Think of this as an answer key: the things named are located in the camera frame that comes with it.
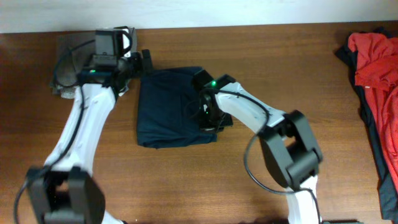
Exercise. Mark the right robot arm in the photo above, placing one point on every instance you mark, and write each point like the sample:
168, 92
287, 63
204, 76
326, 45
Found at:
291, 153

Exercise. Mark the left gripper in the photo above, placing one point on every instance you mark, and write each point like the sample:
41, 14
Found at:
138, 70

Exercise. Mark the grey folded shirt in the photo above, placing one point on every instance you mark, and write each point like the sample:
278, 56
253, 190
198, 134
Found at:
72, 69

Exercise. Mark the red shirt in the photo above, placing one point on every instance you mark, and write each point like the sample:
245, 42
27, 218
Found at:
377, 73

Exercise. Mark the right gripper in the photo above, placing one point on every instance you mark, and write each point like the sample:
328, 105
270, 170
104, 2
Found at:
208, 127

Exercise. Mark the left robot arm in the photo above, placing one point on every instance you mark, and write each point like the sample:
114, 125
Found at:
63, 189

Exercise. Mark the navy blue garment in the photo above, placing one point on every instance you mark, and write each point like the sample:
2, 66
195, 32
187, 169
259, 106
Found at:
169, 113

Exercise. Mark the black garment under red shirt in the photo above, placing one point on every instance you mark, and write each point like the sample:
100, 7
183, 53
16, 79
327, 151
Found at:
385, 187

